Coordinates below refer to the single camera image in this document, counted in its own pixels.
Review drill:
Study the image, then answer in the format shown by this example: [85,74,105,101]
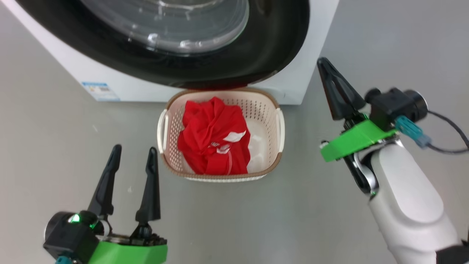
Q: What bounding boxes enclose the white washing machine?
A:
[11,0,340,106]

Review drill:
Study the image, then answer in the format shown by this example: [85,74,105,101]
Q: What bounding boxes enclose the right teal cable connector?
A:
[395,115,432,149]

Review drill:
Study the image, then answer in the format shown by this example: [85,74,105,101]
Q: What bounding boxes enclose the blue energy label sticker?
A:
[81,81,121,102]

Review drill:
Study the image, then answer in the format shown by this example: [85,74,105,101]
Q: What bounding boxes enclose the right gripper green banded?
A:
[317,57,398,163]

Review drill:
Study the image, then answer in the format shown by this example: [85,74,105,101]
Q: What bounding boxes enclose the left gripper green banded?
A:
[87,144,168,264]

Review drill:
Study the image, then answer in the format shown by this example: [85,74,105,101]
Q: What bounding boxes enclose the right thin black cable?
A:
[427,110,469,155]

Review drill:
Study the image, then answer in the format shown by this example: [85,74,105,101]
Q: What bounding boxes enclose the cream perforated laundry basket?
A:
[157,87,286,183]

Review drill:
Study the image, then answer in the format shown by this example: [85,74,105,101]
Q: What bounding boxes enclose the black rimmed glass washer door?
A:
[15,0,310,90]

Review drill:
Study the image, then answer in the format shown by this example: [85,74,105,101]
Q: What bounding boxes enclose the red and white garment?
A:
[178,96,252,176]

